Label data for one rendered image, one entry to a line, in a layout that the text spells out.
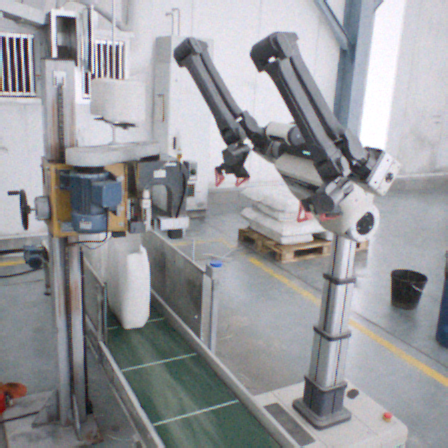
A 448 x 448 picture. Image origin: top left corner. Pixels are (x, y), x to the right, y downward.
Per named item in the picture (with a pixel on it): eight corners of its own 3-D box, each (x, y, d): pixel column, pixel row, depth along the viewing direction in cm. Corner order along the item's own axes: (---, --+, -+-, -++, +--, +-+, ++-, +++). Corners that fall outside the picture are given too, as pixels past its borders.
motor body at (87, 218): (114, 234, 202) (113, 173, 195) (76, 237, 195) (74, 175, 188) (103, 224, 215) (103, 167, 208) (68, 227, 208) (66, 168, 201)
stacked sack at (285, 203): (337, 211, 506) (338, 197, 501) (283, 216, 475) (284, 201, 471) (311, 201, 541) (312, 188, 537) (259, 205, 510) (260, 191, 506)
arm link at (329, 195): (344, 154, 143) (321, 162, 150) (325, 170, 136) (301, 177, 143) (361, 191, 146) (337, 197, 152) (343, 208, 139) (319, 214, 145)
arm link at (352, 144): (294, 17, 138) (269, 33, 146) (271, 33, 130) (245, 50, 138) (367, 151, 151) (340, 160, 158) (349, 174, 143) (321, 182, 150)
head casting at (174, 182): (187, 217, 239) (189, 155, 230) (138, 221, 228) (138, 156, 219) (163, 202, 264) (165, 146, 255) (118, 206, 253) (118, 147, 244)
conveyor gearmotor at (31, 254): (49, 270, 372) (48, 251, 367) (28, 272, 365) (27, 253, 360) (42, 257, 397) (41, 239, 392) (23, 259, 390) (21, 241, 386)
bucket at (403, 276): (430, 308, 407) (436, 279, 400) (405, 315, 393) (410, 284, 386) (402, 294, 432) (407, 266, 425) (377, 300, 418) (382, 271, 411)
